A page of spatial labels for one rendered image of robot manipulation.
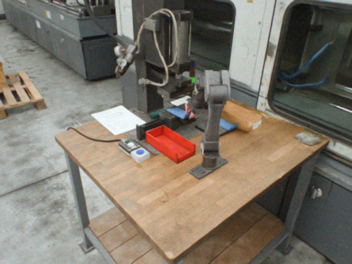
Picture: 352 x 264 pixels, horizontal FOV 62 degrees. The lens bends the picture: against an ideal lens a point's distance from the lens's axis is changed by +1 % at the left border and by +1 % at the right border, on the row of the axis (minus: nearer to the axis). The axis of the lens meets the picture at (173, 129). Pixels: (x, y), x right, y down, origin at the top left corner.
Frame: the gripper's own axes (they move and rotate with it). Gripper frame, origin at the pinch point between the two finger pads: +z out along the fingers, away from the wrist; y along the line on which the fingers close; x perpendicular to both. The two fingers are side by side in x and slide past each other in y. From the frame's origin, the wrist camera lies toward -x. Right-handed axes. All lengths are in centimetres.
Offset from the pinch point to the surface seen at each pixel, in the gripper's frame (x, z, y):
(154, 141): 23.6, 6.5, -5.0
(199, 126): -7.7, 5.8, -5.6
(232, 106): -36.2, 1.7, -2.7
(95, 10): -106, 138, 274
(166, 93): 9.6, -6.0, 13.2
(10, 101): 28, 215, 203
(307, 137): -43, -18, -43
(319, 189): -60, 9, -69
